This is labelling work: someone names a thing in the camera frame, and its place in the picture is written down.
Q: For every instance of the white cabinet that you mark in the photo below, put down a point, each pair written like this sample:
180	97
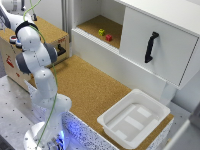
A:
96	53

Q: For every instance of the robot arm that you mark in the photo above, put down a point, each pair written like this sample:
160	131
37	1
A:
43	85

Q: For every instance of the white sliding door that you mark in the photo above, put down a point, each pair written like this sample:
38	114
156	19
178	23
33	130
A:
173	50

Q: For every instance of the white plastic box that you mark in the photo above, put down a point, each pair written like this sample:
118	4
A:
133	121

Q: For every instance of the red button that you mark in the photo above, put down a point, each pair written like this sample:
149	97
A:
13	39

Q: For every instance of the blue button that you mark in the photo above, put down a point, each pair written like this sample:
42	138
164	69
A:
18	43

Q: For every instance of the yellow block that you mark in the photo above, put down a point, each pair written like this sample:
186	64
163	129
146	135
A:
101	32

